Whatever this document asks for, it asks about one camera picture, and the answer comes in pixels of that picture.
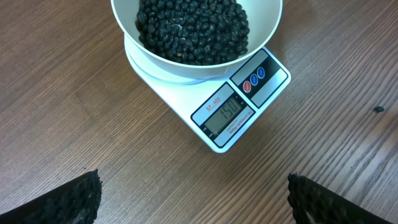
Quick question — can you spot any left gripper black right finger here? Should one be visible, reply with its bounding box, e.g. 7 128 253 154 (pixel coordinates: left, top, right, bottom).
287 174 388 224

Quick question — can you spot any stray black bean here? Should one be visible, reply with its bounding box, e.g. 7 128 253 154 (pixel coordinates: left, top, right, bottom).
374 106 384 113

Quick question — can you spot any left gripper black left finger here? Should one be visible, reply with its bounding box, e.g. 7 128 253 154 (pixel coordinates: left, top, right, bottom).
1 169 102 224

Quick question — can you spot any pile of black beans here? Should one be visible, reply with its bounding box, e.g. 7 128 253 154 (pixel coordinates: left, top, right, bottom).
136 0 250 65

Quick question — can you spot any white bowl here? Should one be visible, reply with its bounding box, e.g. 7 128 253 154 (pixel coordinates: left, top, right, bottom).
111 0 283 79

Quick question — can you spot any white digital kitchen scale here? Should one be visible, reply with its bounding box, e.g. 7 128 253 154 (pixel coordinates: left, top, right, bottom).
124 38 291 153

